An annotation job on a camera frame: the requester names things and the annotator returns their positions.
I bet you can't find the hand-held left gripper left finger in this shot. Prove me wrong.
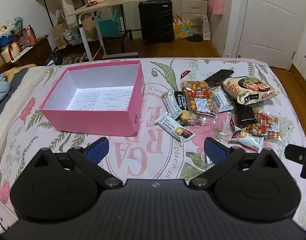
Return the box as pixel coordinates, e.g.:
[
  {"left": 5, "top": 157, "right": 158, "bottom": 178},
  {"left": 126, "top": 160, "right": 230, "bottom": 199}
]
[{"left": 31, "top": 137, "right": 123, "bottom": 188}]

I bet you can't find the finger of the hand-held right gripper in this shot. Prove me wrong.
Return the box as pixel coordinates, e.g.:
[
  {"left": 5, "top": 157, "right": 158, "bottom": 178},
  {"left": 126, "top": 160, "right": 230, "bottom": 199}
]
[{"left": 285, "top": 144, "right": 306, "bottom": 178}]

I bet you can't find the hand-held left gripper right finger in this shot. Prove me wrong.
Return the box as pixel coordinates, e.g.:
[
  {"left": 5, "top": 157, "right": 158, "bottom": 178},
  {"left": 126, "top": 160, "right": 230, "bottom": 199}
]
[{"left": 189, "top": 137, "right": 284, "bottom": 188}]

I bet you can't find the pink cardboard box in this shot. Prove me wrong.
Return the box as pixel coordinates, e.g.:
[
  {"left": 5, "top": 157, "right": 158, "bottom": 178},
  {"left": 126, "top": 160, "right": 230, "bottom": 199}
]
[{"left": 39, "top": 60, "right": 145, "bottom": 137}]

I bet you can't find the white snack bar packet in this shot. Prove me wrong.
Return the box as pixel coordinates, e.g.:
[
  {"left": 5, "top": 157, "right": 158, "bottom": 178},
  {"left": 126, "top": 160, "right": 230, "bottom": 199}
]
[
  {"left": 162, "top": 90, "right": 182, "bottom": 118},
  {"left": 211, "top": 86, "right": 234, "bottom": 113},
  {"left": 229, "top": 127, "right": 265, "bottom": 153},
  {"left": 154, "top": 115, "right": 196, "bottom": 145}
]

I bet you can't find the small clear peanut bag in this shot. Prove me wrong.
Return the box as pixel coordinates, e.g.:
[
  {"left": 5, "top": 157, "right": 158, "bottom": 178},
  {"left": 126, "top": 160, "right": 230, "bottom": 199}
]
[{"left": 251, "top": 110, "right": 283, "bottom": 140}]

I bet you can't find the black snack packet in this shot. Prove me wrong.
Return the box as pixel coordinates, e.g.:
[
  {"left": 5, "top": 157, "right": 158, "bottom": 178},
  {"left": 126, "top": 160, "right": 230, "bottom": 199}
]
[
  {"left": 234, "top": 104, "right": 258, "bottom": 125},
  {"left": 205, "top": 69, "right": 235, "bottom": 86}
]

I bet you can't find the large clear peanut bag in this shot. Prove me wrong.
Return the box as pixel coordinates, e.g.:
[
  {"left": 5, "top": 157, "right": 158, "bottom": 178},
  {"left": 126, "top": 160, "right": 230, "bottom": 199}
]
[{"left": 180, "top": 79, "right": 219, "bottom": 126}]

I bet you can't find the black cracker packet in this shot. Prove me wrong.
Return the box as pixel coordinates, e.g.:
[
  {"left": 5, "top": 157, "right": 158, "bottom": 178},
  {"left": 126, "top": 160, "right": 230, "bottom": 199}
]
[{"left": 174, "top": 91, "right": 194, "bottom": 127}]

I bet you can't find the beige instant noodle packet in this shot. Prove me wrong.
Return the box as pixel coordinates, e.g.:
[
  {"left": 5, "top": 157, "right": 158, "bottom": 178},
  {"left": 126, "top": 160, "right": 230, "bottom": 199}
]
[{"left": 222, "top": 76, "right": 280, "bottom": 105}]

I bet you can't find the black bag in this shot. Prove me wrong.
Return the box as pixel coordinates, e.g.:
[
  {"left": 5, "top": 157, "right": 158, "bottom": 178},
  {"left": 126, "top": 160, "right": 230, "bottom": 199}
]
[{"left": 44, "top": 47, "right": 65, "bottom": 67}]

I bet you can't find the grey and yellow quilt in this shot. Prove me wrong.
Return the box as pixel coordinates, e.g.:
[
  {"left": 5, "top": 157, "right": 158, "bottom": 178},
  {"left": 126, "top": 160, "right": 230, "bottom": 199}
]
[{"left": 0, "top": 64, "right": 37, "bottom": 129}]

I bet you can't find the blue plush toy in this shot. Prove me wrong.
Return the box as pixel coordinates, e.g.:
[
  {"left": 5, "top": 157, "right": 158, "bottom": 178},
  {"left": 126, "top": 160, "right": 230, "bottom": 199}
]
[{"left": 0, "top": 76, "right": 12, "bottom": 103}]

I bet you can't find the white green plastic bag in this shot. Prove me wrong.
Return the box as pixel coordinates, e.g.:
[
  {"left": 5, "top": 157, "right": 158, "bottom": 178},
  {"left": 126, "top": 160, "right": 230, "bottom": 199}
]
[{"left": 62, "top": 29, "right": 80, "bottom": 46}]

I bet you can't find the wooden nightstand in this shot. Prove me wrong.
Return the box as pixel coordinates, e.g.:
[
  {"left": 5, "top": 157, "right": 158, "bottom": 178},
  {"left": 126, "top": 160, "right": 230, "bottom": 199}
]
[{"left": 12, "top": 34, "right": 53, "bottom": 67}]

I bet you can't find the brown paper bag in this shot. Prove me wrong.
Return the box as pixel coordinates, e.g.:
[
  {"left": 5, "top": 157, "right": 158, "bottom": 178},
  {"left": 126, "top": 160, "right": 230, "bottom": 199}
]
[
  {"left": 52, "top": 21, "right": 68, "bottom": 50},
  {"left": 82, "top": 17, "right": 98, "bottom": 42}
]

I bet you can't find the teal tote bag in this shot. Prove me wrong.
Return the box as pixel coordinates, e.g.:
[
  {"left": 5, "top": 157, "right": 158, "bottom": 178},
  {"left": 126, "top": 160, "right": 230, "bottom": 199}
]
[{"left": 97, "top": 10, "right": 120, "bottom": 38}]

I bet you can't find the colourful gift bag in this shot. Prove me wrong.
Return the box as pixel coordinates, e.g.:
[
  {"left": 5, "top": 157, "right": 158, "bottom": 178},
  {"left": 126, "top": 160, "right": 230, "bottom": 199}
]
[{"left": 173, "top": 15, "right": 194, "bottom": 40}]

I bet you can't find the cream bag with red ribbon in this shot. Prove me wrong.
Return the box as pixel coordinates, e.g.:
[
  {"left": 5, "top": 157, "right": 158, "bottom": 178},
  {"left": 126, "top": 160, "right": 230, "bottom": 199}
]
[{"left": 1, "top": 42, "right": 22, "bottom": 63}]

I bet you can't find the red gift box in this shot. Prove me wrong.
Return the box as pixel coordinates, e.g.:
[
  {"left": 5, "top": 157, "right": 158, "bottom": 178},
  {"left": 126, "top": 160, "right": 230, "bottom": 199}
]
[{"left": 17, "top": 25, "right": 37, "bottom": 47}]

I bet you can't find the white door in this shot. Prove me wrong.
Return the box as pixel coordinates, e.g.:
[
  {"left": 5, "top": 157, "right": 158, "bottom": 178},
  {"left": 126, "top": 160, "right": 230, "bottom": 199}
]
[{"left": 239, "top": 0, "right": 306, "bottom": 70}]

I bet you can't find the black suitcase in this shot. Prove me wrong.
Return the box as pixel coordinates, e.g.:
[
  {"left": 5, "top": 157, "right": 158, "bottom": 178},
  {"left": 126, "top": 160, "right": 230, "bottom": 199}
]
[{"left": 138, "top": 0, "right": 174, "bottom": 43}]

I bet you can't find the rolling wooden side table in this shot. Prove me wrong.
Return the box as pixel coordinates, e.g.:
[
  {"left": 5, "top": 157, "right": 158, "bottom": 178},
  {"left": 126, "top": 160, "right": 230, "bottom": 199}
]
[{"left": 68, "top": 0, "right": 150, "bottom": 61}]

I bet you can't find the black clothes rack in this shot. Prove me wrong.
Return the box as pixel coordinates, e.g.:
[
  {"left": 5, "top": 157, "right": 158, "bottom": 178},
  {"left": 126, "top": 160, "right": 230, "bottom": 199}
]
[{"left": 43, "top": 0, "right": 55, "bottom": 27}]

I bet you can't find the blue gift basket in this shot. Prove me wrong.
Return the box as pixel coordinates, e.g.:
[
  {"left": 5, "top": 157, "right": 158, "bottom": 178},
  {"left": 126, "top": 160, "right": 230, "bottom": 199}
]
[{"left": 0, "top": 22, "right": 17, "bottom": 48}]

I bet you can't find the pink gift bag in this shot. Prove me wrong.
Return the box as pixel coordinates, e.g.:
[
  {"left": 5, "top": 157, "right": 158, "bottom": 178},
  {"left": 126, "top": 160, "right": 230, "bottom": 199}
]
[{"left": 208, "top": 0, "right": 224, "bottom": 15}]

